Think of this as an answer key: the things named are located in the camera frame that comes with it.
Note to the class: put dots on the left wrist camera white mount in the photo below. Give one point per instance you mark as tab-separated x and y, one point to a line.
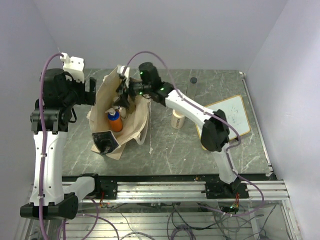
74	66

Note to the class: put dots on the chrome bottle white cap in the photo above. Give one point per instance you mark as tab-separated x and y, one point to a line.
122	111

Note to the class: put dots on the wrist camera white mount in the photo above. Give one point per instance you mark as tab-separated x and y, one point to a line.
123	72
74	66

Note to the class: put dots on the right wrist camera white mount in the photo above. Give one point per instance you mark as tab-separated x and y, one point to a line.
123	72

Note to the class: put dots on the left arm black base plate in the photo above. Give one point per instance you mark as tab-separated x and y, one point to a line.
107	191

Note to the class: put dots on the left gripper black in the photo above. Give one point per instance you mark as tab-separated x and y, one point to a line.
86	97

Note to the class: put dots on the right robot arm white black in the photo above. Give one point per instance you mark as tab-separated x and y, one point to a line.
214	127

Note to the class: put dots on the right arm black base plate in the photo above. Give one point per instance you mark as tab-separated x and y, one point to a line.
221	190

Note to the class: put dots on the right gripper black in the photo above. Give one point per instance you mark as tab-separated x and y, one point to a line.
122	100

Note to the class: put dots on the orange pump bottle blue collar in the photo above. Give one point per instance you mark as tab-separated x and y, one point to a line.
114	120

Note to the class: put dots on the aluminium rail frame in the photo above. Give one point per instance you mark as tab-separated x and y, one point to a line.
141	192

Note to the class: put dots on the yellow-framed whiteboard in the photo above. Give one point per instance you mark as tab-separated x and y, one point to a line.
235	112

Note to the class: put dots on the cream canvas tote bag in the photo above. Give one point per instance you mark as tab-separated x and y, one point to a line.
135	126

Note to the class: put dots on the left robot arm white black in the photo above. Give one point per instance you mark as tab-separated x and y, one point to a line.
61	90

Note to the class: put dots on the beige round lotion bottle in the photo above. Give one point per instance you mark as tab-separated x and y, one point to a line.
177	119

